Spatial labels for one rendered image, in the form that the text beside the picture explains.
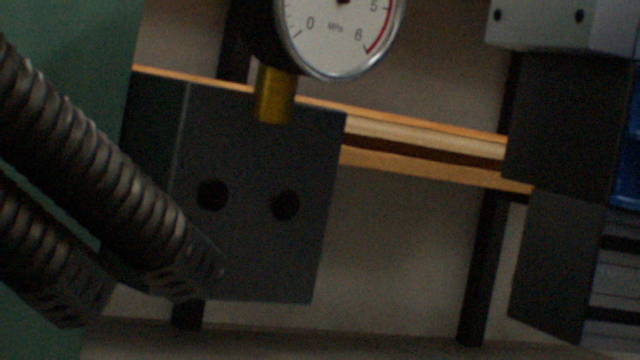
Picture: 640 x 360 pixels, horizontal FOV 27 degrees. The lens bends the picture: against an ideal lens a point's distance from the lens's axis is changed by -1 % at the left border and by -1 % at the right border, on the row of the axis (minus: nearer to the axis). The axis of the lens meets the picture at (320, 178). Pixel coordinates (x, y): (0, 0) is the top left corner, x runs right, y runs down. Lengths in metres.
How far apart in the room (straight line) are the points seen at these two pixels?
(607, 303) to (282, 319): 2.85
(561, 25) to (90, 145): 0.52
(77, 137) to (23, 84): 0.03
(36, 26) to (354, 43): 0.12
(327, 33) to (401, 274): 3.42
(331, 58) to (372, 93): 3.24
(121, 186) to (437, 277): 3.62
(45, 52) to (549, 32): 0.44
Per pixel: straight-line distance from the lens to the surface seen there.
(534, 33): 0.88
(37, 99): 0.36
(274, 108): 0.50
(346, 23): 0.50
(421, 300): 3.97
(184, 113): 0.49
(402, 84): 3.79
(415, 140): 3.20
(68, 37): 0.50
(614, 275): 0.85
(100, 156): 0.38
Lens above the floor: 0.62
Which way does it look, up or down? 3 degrees down
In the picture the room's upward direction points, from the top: 11 degrees clockwise
